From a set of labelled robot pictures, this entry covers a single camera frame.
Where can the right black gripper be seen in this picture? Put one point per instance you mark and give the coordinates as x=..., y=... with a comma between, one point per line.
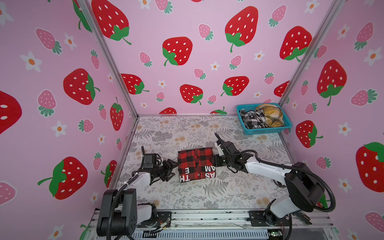
x=214, y=161

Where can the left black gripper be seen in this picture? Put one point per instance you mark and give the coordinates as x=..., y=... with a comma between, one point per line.
x=168, y=168

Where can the red black plaid shirt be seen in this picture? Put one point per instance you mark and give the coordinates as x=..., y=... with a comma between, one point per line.
x=196, y=164

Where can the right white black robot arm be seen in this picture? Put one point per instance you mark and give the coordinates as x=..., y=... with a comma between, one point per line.
x=306, y=190

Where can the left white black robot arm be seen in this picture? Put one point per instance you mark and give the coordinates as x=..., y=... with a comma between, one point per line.
x=120, y=213

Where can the white black plaid shirt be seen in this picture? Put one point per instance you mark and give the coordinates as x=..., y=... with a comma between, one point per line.
x=253, y=119

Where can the teal plastic basket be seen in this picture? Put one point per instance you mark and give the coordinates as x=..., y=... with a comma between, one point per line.
x=251, y=107

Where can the yellow plaid shirt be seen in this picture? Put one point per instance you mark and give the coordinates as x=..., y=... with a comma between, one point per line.
x=273, y=115

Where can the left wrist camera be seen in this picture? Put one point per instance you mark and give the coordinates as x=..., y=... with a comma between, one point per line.
x=150, y=161

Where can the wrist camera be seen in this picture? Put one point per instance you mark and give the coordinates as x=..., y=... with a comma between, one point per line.
x=225, y=148
x=150, y=161

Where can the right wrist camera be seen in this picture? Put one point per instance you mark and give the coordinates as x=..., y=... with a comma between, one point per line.
x=225, y=148

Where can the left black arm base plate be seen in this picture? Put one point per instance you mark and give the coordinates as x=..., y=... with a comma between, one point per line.
x=162, y=220

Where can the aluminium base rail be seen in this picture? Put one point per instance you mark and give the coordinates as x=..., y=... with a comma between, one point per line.
x=236, y=219

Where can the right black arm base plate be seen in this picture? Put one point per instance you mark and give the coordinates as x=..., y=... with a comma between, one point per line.
x=267, y=219

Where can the black flat bracket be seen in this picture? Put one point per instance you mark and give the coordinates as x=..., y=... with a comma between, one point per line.
x=306, y=219

